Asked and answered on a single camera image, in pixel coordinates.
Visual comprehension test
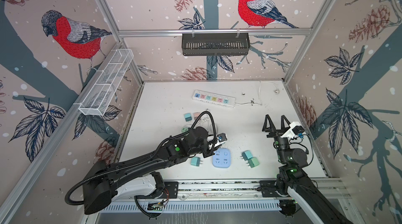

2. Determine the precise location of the green charger plug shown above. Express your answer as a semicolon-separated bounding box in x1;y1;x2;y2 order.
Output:
181;127;189;133

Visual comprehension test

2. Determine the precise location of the teal charger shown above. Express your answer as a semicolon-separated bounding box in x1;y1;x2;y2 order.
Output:
191;157;203;167
241;150;253;161
184;113;193;122

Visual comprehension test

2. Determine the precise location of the blue square socket cube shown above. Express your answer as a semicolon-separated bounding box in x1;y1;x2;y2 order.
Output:
212;148;231;168

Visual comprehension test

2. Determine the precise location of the green charger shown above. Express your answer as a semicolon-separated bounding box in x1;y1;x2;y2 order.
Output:
248;157;260;168

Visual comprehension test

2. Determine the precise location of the long white power strip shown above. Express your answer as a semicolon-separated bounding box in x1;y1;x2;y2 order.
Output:
192;90;236;107

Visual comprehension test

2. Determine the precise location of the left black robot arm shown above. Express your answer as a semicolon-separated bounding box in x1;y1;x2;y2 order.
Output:
64;127;227;215

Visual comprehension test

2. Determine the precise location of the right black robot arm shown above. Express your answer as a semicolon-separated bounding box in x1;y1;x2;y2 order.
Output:
258;115;351;224

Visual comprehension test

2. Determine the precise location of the pink charger plug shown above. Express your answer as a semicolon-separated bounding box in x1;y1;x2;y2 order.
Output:
193;113;201;120

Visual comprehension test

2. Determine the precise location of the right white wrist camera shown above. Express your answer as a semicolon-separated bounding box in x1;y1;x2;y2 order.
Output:
281;121;305;140

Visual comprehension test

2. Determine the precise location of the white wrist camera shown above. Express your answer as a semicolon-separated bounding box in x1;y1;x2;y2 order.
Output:
281;121;305;140
213;133;227;151

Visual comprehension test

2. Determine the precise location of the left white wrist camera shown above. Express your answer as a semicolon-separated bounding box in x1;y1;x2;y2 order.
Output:
213;133;227;151

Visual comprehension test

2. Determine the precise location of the white power strip cable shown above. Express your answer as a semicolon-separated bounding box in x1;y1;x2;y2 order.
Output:
234;80;277;107

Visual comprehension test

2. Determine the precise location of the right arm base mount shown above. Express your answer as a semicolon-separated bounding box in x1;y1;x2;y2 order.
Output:
257;180;281;198

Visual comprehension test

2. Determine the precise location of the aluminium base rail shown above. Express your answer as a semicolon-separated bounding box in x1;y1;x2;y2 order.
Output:
94;178;349;203

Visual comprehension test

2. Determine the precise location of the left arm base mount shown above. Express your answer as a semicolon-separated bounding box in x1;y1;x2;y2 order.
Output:
147;181;179;199

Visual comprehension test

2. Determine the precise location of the black wall basket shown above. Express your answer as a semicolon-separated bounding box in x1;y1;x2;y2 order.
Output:
182;33;250;56

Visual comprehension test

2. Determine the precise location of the white wire mesh basket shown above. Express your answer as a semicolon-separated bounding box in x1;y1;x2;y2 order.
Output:
79;49;134;116

